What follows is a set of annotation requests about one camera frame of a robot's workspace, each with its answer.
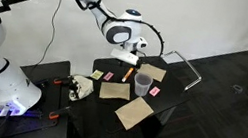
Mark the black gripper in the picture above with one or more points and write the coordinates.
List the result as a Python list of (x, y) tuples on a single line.
[(137, 57)]

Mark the orange Expo marker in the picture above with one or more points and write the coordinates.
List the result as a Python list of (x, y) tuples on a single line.
[(127, 74)]

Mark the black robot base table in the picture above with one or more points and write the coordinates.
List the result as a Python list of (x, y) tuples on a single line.
[(53, 67)]

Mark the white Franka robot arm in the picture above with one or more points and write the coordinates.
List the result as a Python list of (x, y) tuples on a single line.
[(9, 87)]

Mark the translucent plastic cup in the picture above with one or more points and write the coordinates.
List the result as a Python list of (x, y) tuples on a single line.
[(142, 87)]

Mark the pink packet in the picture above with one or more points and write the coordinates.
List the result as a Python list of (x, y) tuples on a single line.
[(108, 76), (154, 91)]

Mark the yellow packet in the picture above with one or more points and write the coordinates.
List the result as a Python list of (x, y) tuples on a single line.
[(97, 74)]

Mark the large brown paper napkin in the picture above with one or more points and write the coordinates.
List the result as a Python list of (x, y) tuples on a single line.
[(133, 112)]

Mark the crumpled white cloth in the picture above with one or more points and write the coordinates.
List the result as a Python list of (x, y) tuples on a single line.
[(82, 87)]

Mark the black table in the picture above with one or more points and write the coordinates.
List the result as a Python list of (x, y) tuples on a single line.
[(98, 119)]

